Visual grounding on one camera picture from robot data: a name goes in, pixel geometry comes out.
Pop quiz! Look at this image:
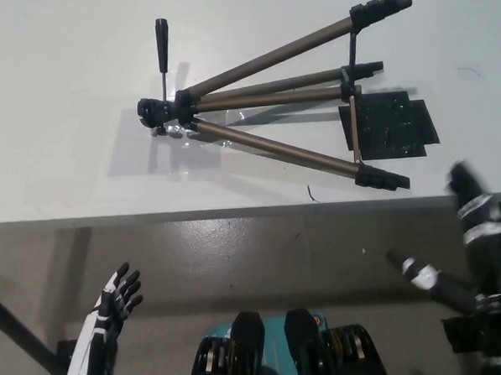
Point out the white and black right hand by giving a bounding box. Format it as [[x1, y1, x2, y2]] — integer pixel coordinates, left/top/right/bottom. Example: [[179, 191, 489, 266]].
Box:
[[380, 157, 501, 360]]

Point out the white and black left hand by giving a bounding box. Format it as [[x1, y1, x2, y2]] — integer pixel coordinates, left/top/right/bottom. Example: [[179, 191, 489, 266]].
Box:
[[60, 261, 149, 375]]

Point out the bronze and black camera tripod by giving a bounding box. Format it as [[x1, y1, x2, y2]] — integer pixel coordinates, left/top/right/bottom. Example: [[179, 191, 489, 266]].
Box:
[[132, 0, 424, 204]]

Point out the black tape patch on table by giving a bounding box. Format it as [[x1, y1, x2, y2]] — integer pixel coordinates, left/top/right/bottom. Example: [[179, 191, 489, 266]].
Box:
[[337, 89, 442, 163]]

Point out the clear tape patch on table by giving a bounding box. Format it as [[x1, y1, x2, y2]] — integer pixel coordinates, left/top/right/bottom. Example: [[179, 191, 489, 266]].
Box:
[[103, 60, 251, 183]]

